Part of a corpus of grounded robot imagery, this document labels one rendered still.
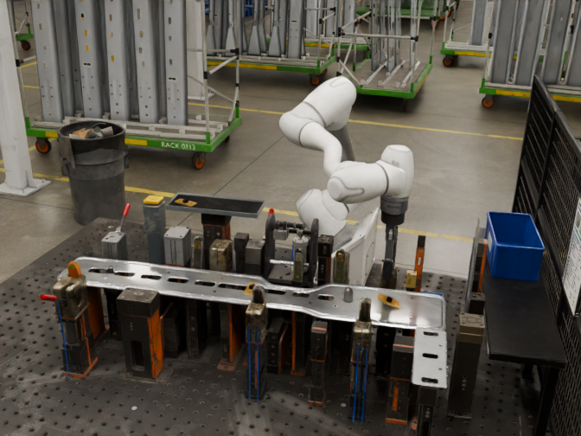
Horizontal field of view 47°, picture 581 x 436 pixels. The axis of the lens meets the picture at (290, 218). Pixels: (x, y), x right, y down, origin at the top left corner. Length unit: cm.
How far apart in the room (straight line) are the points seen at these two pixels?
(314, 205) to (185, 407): 109
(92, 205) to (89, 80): 206
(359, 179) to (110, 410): 112
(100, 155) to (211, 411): 308
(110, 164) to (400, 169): 340
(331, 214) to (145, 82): 407
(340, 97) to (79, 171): 300
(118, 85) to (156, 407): 489
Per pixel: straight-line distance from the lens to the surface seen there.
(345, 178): 196
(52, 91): 697
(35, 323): 290
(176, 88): 664
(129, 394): 244
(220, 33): 1032
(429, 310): 232
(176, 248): 254
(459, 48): 1139
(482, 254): 238
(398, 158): 206
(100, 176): 518
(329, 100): 252
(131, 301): 231
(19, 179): 619
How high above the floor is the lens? 220
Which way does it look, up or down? 24 degrees down
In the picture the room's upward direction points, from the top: 1 degrees clockwise
